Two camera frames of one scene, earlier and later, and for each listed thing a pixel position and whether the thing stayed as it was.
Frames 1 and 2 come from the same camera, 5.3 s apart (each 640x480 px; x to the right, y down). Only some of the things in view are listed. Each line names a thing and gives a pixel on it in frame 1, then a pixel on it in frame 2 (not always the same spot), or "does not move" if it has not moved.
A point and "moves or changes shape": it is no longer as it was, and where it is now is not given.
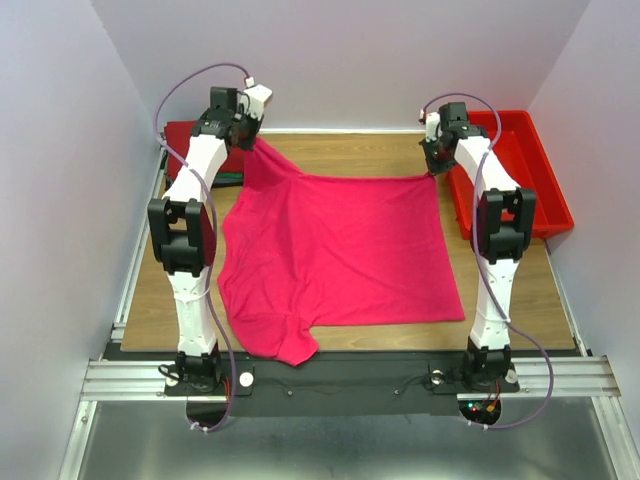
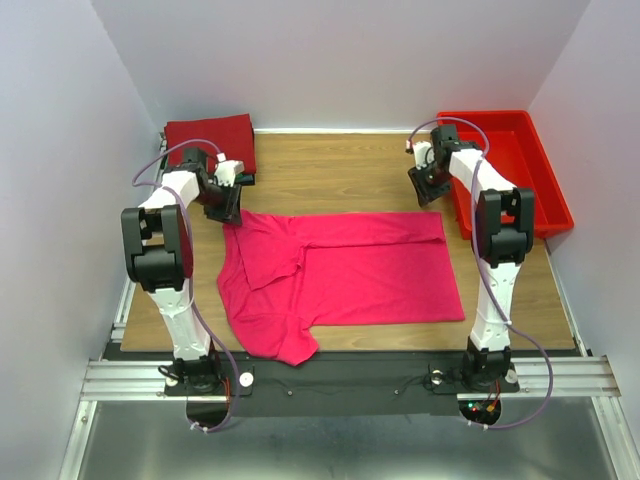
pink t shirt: [301, 252] moves or changes shape
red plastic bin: [522, 152] does not move
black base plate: [348, 384] does not move
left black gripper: [255, 123] to [230, 212]
